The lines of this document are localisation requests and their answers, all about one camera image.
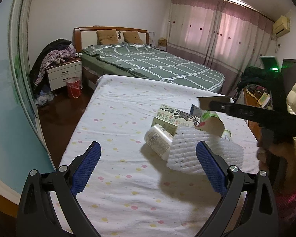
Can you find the glass sliding wardrobe door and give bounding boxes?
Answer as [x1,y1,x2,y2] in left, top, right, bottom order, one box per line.
[0,0,54,204]

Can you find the dark clothes pile by curtain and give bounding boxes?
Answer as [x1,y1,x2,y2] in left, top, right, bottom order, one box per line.
[236,66,285,97]

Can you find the white foam fruit net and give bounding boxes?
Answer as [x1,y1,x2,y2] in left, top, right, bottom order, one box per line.
[167,127,244,175]

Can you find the pink white curtain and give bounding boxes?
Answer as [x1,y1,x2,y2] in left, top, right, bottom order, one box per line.
[167,0,274,95]

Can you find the green patterned cardboard box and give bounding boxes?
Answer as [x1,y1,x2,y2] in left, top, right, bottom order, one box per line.
[151,104,200,136]

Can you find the white small plastic bottle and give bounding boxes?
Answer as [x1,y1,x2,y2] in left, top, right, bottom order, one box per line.
[144,124,173,161]

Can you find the black television screen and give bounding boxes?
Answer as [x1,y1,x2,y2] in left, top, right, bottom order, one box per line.
[281,59,296,96]

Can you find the wooden bed headboard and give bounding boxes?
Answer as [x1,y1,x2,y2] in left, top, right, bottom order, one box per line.
[73,26,149,53]

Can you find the white dotted table cloth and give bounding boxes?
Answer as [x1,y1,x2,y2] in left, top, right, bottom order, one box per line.
[50,74,261,237]

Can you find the pile of clothes on nightstand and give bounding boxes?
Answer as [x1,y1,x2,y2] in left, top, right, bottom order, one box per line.
[29,39,76,96]

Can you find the pink fuzzy garment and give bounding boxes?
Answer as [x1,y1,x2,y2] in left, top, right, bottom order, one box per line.
[275,191,296,230]

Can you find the brown pillow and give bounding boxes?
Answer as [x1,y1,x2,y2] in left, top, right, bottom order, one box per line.
[123,31,144,44]
[97,29,119,45]

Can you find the yellow tissue box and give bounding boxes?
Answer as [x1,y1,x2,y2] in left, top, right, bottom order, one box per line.
[158,38,167,47]

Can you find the bed with green plaid quilt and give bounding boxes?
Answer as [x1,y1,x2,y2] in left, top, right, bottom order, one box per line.
[81,43,225,93]

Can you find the clear green plastic cup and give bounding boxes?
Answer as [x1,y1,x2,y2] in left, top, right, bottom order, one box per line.
[194,110,225,138]

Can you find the wall air conditioner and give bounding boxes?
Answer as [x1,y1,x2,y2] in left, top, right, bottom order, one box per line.
[272,16,290,38]

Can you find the right brown pillow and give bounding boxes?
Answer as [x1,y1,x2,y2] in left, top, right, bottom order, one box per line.
[123,31,144,44]

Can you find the white bedside nightstand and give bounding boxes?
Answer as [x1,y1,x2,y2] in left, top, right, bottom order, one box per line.
[47,58,82,91]

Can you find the red plastic bucket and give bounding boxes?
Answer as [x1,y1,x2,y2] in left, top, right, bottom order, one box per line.
[66,77,83,99]

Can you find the left brown pillow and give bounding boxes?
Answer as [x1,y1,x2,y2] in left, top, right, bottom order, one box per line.
[97,29,119,45]

